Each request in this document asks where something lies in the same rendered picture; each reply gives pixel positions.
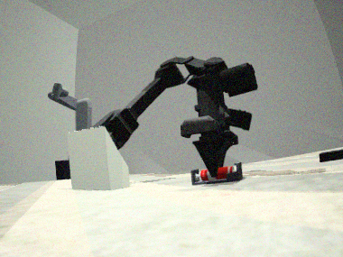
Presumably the red and white striped cylinder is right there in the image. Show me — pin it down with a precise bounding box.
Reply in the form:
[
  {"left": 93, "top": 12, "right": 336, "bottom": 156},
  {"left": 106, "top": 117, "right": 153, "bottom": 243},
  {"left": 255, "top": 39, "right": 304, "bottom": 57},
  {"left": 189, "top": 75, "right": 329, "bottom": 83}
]
[{"left": 201, "top": 166, "right": 235, "bottom": 181}]

